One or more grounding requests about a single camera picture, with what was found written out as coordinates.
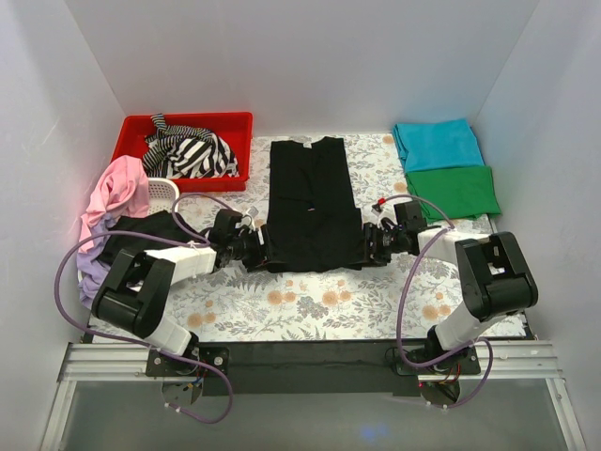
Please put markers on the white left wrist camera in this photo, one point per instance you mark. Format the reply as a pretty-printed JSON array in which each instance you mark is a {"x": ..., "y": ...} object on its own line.
[{"x": 246, "y": 222}]

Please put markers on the black floral print t shirt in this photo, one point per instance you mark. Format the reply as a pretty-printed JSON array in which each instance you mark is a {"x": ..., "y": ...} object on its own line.
[{"x": 313, "y": 223}]

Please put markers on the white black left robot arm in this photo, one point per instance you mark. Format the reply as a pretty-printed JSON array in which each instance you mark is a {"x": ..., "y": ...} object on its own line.
[{"x": 134, "y": 293}]

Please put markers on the folded green t shirt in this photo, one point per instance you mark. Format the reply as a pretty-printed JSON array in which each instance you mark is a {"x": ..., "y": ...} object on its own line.
[{"x": 461, "y": 193}]

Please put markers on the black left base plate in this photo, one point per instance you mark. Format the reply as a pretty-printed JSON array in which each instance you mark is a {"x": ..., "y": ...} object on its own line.
[{"x": 158, "y": 365}]

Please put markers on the black shirt in basket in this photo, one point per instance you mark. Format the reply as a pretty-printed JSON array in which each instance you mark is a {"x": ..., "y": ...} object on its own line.
[{"x": 160, "y": 224}]

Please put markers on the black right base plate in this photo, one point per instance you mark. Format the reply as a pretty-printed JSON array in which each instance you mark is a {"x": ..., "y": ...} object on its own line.
[{"x": 464, "y": 362}]

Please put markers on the folded blue t shirt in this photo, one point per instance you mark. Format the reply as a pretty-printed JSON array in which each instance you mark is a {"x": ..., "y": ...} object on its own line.
[{"x": 443, "y": 145}]

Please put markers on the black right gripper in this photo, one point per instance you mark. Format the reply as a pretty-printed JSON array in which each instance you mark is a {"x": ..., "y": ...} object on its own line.
[{"x": 371, "y": 241}]

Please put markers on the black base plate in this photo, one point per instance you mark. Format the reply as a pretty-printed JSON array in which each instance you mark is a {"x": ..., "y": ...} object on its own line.
[
  {"x": 158, "y": 365},
  {"x": 464, "y": 362}
]

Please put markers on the white plastic laundry basket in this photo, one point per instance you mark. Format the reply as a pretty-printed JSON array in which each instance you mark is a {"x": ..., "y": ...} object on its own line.
[{"x": 162, "y": 194}]

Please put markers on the aluminium frame rail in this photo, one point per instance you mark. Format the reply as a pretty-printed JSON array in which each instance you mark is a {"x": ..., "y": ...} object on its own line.
[{"x": 510, "y": 359}]

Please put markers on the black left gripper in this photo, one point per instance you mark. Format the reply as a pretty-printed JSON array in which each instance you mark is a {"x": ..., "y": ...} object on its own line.
[{"x": 258, "y": 246}]

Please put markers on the black white striped shirt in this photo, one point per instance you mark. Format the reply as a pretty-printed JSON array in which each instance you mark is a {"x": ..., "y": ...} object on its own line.
[{"x": 186, "y": 152}]

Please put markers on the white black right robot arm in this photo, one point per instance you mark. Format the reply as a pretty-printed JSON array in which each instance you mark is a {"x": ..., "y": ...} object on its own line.
[{"x": 496, "y": 281}]

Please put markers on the pink shirt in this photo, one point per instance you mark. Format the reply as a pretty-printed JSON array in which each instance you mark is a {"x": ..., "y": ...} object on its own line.
[{"x": 123, "y": 189}]

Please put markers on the floral patterned table mat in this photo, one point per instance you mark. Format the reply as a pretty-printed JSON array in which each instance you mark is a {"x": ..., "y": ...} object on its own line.
[{"x": 233, "y": 305}]

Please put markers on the lavender shirt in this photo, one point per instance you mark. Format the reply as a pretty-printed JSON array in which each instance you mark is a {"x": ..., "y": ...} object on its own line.
[{"x": 89, "y": 266}]

